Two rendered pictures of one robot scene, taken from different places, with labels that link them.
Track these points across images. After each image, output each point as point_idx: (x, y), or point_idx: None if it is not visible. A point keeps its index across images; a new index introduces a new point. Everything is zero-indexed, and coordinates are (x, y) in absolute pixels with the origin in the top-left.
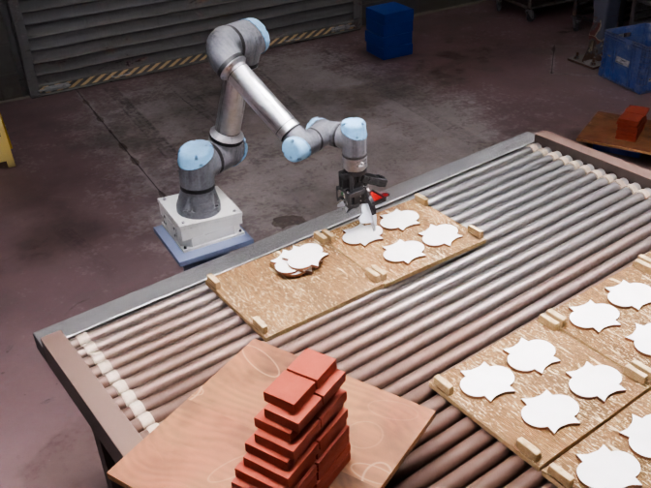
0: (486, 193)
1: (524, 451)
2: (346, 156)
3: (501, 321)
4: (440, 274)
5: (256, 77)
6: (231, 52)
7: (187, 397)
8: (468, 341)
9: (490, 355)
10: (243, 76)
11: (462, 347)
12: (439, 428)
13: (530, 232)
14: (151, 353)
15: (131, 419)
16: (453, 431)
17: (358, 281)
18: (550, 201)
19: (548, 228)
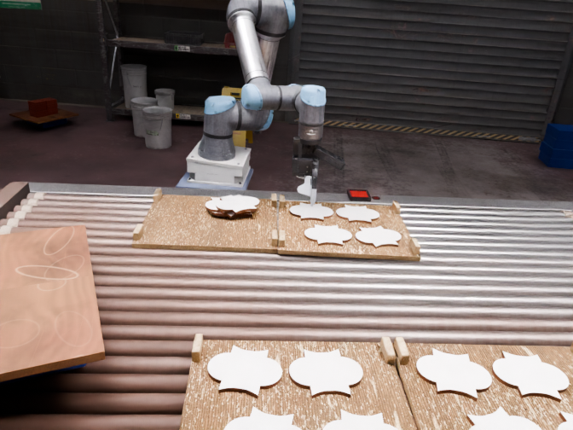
0: (472, 228)
1: None
2: (299, 120)
3: (346, 328)
4: (343, 266)
5: (251, 31)
6: (240, 6)
7: None
8: (289, 328)
9: (286, 349)
10: (240, 27)
11: (276, 329)
12: (151, 388)
13: (482, 273)
14: (54, 220)
15: None
16: (153, 398)
17: (260, 239)
18: None
19: (505, 276)
